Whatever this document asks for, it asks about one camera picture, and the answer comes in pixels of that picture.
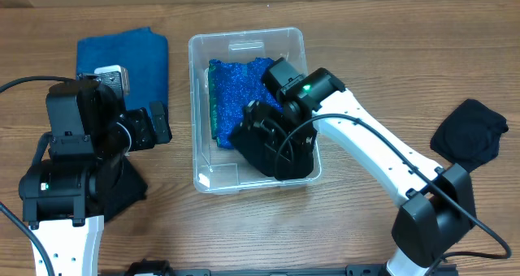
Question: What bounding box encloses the black cloth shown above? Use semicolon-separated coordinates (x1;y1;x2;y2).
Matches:
103;157;148;223
228;123;314;181
430;99;509;172

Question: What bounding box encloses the sparkly blue green fabric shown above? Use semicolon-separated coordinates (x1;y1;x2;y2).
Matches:
207;58;282;149

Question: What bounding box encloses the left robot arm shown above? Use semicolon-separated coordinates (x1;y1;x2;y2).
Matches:
19;78;171;275

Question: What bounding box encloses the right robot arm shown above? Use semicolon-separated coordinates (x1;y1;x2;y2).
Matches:
229;58;475;275

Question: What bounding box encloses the clear plastic storage bin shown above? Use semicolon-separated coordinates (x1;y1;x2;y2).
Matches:
188;27;322;195

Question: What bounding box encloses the folded blue denim cloth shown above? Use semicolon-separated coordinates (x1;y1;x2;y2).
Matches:
76;27;169;112

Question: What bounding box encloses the left black cable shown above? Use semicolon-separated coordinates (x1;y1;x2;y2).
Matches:
0;75;74;95

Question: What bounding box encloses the black cable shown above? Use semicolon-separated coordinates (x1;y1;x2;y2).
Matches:
0;75;74;95
274;113;513;276

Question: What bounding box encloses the right black cable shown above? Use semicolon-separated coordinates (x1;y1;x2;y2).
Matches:
274;113;513;276

